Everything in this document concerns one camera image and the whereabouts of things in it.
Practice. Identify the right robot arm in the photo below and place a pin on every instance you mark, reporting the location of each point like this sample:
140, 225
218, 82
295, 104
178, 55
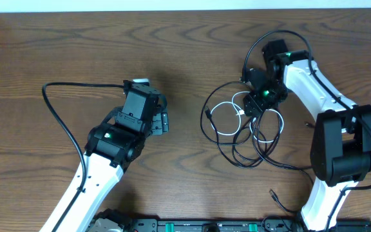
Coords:
340, 154

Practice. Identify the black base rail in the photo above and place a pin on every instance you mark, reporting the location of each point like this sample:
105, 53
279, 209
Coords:
113, 220

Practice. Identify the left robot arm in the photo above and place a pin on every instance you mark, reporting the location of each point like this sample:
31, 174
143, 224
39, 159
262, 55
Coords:
112, 145

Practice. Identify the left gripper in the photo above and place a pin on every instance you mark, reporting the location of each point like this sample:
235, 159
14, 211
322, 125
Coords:
162, 124

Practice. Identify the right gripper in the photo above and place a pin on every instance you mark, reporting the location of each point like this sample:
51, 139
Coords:
256, 104

